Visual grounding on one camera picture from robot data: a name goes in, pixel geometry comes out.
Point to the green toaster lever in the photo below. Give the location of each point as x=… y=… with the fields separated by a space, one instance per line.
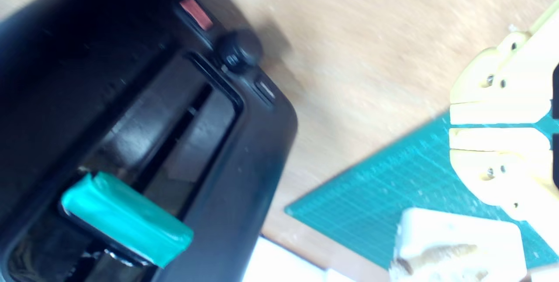
x=126 y=218

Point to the black two-slot toaster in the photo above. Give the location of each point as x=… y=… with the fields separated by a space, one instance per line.
x=87 y=77

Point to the white block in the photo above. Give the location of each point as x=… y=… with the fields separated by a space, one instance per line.
x=458 y=229

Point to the brown bread slice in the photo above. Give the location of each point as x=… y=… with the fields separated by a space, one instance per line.
x=441 y=258

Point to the green cutting mat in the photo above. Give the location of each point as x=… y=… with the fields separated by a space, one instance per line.
x=384 y=181

